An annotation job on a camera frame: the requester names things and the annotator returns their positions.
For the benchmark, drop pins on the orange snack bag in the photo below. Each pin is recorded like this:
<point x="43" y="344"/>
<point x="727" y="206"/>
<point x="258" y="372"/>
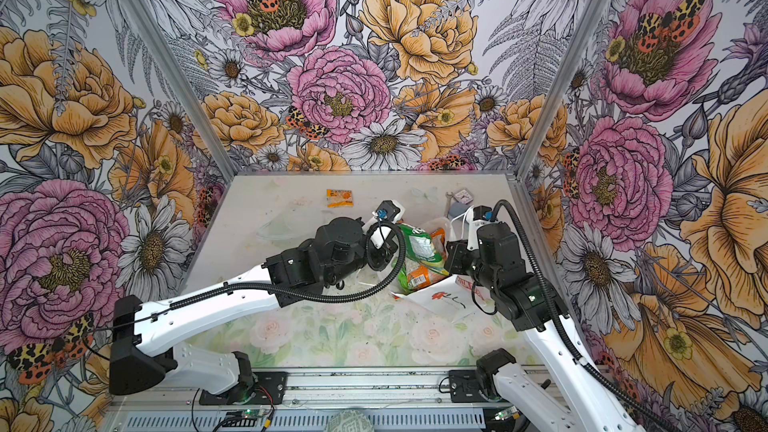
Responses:
<point x="415" y="275"/>

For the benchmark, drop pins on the small square clock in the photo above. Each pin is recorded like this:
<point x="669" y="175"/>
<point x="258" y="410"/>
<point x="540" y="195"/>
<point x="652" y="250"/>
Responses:
<point x="463" y="196"/>

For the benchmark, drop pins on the aluminium rail frame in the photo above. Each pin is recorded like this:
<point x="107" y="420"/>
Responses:
<point x="390" y="399"/>

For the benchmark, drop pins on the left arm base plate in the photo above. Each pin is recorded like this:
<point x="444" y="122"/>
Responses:
<point x="268" y="388"/>

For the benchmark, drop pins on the green yellow candy bag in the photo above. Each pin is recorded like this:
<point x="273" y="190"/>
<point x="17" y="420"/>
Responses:
<point x="421" y="248"/>

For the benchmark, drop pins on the small orange cracker packet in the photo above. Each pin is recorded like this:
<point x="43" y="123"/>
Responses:
<point x="339" y="198"/>

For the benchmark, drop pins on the white floral paper bag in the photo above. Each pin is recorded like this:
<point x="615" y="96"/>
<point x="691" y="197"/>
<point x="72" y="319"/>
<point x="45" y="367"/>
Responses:
<point x="455" y="297"/>

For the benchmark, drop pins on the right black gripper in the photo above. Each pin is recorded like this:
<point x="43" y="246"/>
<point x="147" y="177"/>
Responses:
<point x="455" y="253"/>

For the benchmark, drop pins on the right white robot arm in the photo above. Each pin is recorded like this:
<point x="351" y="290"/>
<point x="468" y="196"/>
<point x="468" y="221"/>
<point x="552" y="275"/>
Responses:
<point x="536" y="311"/>

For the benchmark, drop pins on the blue grey glasses case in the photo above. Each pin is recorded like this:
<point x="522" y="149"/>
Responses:
<point x="457" y="209"/>

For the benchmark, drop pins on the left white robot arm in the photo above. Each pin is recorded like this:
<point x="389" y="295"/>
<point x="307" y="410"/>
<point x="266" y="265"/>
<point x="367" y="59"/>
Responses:
<point x="149" y="339"/>

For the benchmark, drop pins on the small metal wrench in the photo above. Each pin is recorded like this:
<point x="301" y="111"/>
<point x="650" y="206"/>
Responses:
<point x="449" y="201"/>

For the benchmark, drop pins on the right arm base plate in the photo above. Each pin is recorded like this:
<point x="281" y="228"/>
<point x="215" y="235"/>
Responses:
<point x="470" y="386"/>

